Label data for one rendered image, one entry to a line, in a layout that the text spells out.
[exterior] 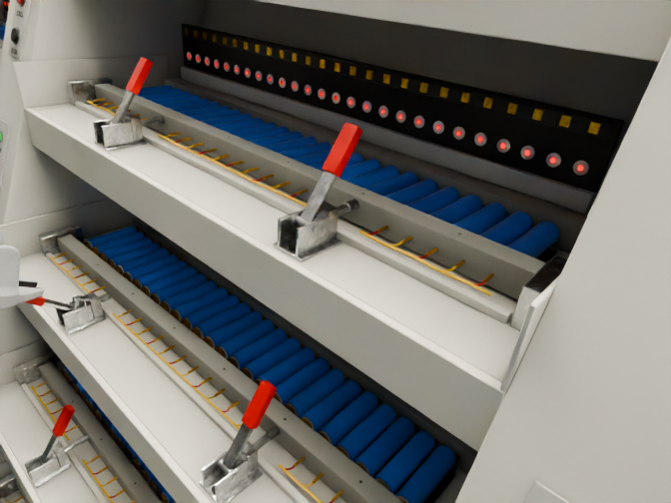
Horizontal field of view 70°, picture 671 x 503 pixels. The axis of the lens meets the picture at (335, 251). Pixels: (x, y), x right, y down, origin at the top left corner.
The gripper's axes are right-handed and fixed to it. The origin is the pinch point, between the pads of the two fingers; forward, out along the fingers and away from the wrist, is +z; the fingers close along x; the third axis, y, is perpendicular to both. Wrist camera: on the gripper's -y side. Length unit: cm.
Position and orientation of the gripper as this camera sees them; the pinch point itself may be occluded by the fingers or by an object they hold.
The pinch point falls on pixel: (22, 293)
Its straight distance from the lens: 55.7
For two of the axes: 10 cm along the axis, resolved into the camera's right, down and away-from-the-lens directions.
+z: 5.4, 1.5, 8.3
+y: 4.1, -9.1, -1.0
